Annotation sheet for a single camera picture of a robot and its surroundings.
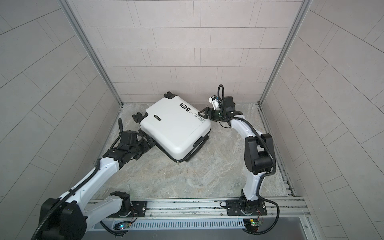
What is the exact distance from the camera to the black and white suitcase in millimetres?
755

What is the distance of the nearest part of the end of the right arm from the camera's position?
696 mm

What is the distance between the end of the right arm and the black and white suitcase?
0.04m
